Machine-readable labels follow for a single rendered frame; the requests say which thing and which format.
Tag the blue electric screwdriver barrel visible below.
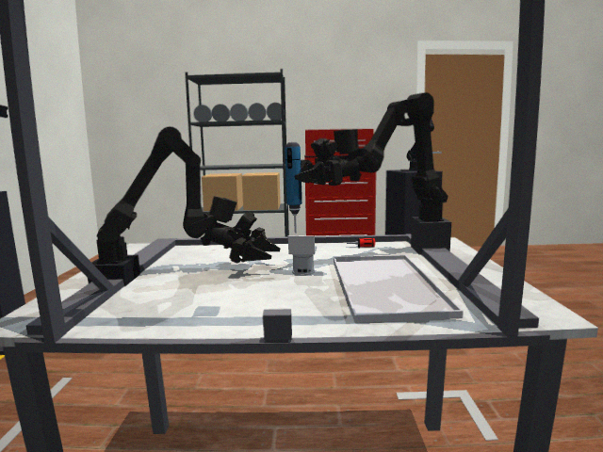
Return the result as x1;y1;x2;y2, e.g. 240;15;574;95
285;142;302;233

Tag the red screwdriver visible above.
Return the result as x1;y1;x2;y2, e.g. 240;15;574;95
349;238;375;248

